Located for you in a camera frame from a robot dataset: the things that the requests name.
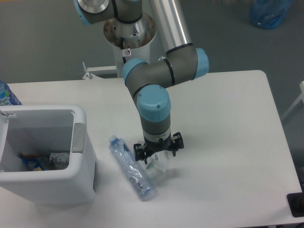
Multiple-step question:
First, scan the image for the white paper carton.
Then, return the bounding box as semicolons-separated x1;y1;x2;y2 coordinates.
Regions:
145;151;169;180

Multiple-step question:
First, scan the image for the white plastic trash can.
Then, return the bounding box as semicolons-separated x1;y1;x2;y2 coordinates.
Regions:
0;104;98;204

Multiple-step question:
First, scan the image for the crumpled silver foil wrapper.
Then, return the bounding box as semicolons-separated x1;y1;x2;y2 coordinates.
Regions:
49;152;70;170

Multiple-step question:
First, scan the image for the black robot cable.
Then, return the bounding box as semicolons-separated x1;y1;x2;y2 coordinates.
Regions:
120;37;129;65

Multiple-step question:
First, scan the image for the blue snack wrapper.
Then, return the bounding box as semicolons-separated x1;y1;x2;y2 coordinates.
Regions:
19;153;46;171

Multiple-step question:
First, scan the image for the clear plastic water bottle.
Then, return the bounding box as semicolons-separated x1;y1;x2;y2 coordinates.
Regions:
109;135;156;201

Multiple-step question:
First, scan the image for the white frame at right edge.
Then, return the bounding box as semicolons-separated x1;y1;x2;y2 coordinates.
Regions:
281;81;304;124

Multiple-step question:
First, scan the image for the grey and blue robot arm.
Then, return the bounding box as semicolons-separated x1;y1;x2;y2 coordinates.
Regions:
74;0;209;161

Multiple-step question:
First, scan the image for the blue labelled bottle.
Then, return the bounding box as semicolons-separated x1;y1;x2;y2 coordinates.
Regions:
0;80;22;106

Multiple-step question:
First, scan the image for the black device at table edge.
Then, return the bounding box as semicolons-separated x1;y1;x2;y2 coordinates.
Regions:
287;192;304;218

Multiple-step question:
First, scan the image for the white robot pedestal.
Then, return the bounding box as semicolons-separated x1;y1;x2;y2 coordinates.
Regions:
82;13;167;80

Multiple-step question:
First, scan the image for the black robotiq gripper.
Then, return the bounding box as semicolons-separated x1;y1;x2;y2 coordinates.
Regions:
133;132;184;164

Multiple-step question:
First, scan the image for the blue plastic bag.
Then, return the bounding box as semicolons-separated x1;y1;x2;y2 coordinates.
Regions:
249;0;293;29

